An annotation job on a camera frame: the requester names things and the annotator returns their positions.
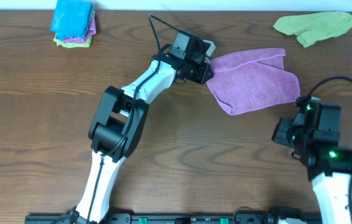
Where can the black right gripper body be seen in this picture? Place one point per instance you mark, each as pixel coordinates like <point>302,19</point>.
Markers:
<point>281,133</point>

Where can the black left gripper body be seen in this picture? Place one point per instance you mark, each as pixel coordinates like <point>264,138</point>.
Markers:
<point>203,73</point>

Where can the purple microfiber cloth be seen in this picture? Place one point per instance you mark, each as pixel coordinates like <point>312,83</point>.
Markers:
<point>252,80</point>

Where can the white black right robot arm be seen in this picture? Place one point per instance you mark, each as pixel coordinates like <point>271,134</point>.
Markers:
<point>329,167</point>

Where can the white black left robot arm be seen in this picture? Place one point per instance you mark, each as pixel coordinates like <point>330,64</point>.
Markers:
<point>117,127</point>

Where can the green microfiber cloth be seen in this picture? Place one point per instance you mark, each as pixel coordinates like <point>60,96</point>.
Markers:
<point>310,28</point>

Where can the folded green cloth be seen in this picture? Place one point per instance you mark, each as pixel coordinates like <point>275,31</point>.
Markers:
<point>69,45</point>

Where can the folded purple cloth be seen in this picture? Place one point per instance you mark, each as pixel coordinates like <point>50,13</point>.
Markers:
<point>92,30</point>

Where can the folded blue cloth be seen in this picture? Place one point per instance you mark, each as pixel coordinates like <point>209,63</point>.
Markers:
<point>71,18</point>

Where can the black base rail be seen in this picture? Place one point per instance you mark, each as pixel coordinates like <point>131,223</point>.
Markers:
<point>242,215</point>

